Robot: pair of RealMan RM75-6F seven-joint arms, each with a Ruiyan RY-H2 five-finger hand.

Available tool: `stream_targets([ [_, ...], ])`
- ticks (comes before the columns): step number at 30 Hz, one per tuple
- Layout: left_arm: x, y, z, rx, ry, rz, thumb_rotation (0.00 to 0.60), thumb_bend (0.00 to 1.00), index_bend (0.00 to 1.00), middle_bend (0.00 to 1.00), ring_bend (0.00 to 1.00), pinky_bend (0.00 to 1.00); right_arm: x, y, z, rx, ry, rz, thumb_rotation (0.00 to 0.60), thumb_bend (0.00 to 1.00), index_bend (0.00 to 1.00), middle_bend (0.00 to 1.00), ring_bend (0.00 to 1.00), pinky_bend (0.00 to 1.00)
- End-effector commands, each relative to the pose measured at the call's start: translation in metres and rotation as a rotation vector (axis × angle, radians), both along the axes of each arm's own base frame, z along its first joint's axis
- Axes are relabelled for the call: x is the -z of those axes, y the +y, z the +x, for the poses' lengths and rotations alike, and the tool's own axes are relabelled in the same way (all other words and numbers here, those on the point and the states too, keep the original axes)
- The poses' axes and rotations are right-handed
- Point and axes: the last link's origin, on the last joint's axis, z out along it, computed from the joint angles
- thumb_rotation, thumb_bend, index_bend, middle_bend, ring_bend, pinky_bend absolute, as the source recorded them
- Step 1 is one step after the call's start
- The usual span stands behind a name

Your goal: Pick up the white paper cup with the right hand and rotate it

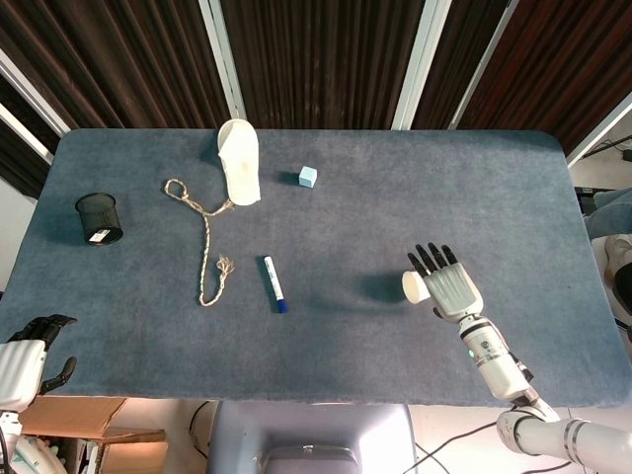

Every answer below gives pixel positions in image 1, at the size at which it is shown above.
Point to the brown cardboard box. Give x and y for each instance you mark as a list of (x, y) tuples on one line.
[(94, 424)]

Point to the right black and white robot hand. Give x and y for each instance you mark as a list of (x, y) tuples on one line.
[(451, 291)]

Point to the blue capped white marker pen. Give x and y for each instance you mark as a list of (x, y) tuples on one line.
[(274, 281)]

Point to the white slipper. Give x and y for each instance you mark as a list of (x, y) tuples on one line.
[(242, 163)]

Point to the grey robot torso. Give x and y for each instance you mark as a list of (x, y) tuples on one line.
[(311, 434)]

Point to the white paper cup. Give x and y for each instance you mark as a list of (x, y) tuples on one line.
[(415, 286)]

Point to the light blue cube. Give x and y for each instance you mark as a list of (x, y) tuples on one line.
[(308, 177)]

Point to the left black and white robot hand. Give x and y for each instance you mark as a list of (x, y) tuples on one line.
[(17, 365)]

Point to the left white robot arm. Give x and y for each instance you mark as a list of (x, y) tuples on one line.
[(9, 439)]

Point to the white sneaker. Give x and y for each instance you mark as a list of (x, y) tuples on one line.
[(614, 252)]

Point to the black mesh pen holder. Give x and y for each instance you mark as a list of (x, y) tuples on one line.
[(99, 217)]

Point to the blue table cloth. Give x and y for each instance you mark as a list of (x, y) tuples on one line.
[(345, 222)]

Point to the white frame post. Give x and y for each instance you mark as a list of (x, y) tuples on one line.
[(600, 128), (417, 64), (29, 94), (481, 69), (224, 54), (24, 133)]

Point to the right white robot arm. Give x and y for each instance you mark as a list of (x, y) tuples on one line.
[(498, 360)]

